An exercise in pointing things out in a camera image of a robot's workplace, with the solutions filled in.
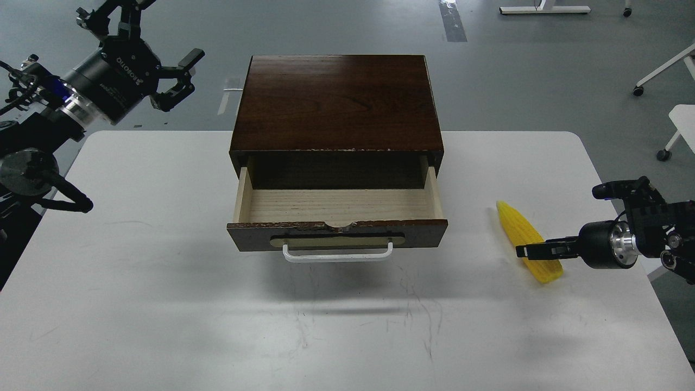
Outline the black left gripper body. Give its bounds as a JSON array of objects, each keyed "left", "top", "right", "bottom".
[{"left": 63, "top": 36, "right": 161, "bottom": 125}]

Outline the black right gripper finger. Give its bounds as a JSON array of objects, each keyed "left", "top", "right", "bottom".
[{"left": 515, "top": 237, "right": 580, "bottom": 261}]

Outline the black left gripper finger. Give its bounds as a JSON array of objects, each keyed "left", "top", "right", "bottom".
[
  {"left": 75, "top": 0, "right": 158, "bottom": 40},
  {"left": 150, "top": 48, "right": 205, "bottom": 112}
]

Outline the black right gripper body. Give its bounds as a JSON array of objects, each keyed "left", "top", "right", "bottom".
[{"left": 577, "top": 220, "right": 640, "bottom": 269}]

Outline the yellow corn cob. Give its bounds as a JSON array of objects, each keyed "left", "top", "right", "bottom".
[{"left": 496, "top": 200, "right": 564, "bottom": 283}]

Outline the wooden drawer with white handle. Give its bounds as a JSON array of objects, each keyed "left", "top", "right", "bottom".
[{"left": 227, "top": 166, "right": 448, "bottom": 264}]

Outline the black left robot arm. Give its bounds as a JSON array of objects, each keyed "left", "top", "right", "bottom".
[{"left": 1, "top": 1, "right": 204, "bottom": 284}]

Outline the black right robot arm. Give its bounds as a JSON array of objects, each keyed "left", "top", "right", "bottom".
[{"left": 515, "top": 176, "right": 694, "bottom": 284}]

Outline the dark wooden drawer cabinet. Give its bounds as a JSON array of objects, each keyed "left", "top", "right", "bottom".
[{"left": 229, "top": 54, "right": 444, "bottom": 189}]

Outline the white table leg base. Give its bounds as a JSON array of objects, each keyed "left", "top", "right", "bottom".
[{"left": 499, "top": 1, "right": 591, "bottom": 15}]

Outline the grey floor tape strip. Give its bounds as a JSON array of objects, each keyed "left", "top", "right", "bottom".
[{"left": 438, "top": 1, "right": 467, "bottom": 42}]

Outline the white rolling chair frame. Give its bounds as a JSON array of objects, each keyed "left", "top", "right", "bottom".
[{"left": 632, "top": 43, "right": 695, "bottom": 162}]

